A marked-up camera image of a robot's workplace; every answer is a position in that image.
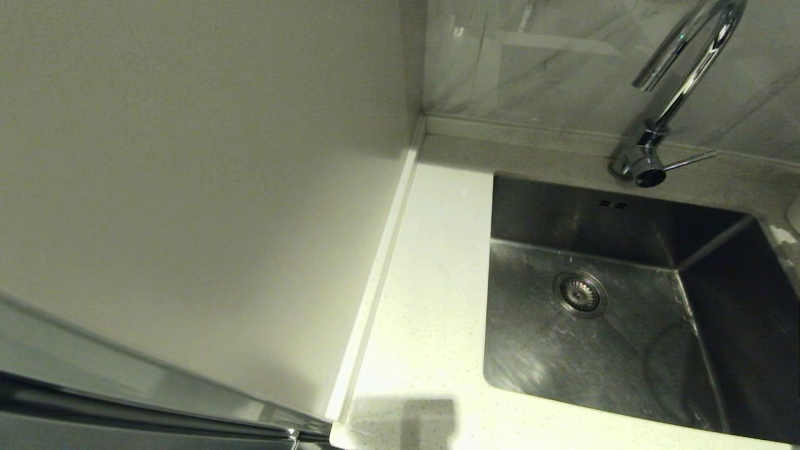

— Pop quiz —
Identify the stainless steel kitchen sink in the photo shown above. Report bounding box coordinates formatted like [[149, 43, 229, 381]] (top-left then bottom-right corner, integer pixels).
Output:
[[482, 174, 800, 446]]

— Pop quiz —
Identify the chrome faucet lever handle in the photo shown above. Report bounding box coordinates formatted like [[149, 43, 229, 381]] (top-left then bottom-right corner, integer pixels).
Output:
[[662, 150, 718, 173]]

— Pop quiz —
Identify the chrome gooseneck faucet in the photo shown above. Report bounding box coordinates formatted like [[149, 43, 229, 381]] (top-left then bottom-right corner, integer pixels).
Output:
[[609, 0, 748, 189]]

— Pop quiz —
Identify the glossy grey appliance panel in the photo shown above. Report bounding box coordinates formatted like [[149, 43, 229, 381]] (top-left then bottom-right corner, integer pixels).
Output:
[[0, 291, 335, 450]]

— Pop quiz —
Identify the round metal drain strainer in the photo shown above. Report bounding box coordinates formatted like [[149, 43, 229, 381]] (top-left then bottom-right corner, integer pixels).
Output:
[[553, 271, 608, 319]]

